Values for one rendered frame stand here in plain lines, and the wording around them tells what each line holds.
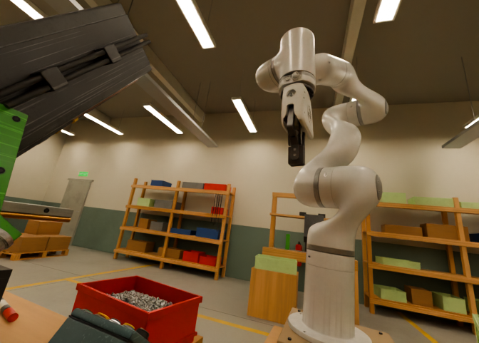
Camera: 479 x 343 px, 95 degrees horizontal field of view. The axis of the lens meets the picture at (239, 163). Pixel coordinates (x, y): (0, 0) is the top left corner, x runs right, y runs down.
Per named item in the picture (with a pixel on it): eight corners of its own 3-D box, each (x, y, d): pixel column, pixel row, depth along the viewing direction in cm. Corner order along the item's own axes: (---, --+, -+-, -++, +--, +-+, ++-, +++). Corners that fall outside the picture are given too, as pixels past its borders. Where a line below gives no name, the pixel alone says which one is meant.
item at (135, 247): (216, 281, 483) (229, 183, 546) (111, 258, 577) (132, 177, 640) (224, 277, 532) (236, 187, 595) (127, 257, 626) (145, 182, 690)
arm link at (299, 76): (311, 64, 46) (311, 76, 45) (318, 89, 54) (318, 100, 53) (273, 75, 50) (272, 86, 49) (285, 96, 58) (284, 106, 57)
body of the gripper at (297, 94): (308, 72, 45) (308, 120, 42) (317, 98, 54) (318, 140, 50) (274, 81, 49) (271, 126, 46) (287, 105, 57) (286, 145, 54)
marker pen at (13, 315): (-9, 304, 50) (-6, 296, 51) (1, 303, 52) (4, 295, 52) (6, 324, 43) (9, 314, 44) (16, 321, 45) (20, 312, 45)
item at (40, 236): (40, 250, 562) (52, 220, 583) (67, 255, 547) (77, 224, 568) (-18, 254, 449) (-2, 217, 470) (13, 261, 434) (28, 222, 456)
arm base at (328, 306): (287, 310, 65) (291, 244, 70) (356, 326, 61) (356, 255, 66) (289, 339, 47) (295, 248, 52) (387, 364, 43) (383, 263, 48)
